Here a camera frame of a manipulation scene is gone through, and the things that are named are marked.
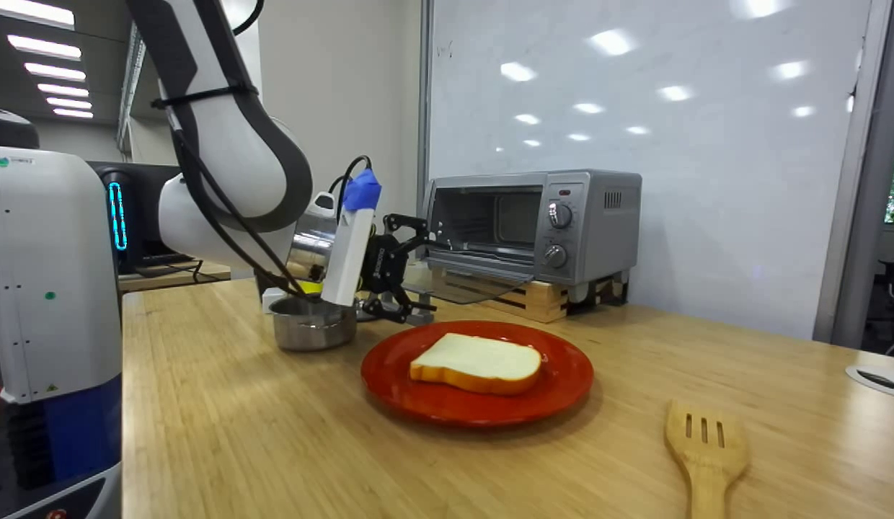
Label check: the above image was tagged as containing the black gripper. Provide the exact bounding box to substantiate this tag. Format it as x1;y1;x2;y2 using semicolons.
358;211;437;326

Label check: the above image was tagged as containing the silver toaster oven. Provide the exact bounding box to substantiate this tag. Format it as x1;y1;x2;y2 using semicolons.
417;166;645;305

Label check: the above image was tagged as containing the steel pot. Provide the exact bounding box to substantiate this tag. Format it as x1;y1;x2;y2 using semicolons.
268;295;359;354

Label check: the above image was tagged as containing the white bread slice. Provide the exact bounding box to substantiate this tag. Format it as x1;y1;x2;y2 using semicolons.
407;331;545;397

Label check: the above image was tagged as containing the red plate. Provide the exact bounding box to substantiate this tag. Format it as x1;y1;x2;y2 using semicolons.
358;321;597;433

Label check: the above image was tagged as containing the black box cyan light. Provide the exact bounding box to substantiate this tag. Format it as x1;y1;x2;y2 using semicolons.
87;158;196;274

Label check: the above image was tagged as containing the wooden slotted spatula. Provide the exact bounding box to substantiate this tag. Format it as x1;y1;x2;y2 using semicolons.
659;397;752;519

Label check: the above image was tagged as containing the white blue machine column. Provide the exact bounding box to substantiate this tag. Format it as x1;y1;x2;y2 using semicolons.
0;110;124;519

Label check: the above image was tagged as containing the white round table grommet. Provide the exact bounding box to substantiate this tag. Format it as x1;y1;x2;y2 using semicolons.
842;357;894;403

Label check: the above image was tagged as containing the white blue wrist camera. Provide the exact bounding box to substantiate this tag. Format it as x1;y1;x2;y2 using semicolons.
320;166;387;309

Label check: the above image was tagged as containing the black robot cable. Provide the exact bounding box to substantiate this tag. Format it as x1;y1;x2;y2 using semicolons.
146;0;375;299

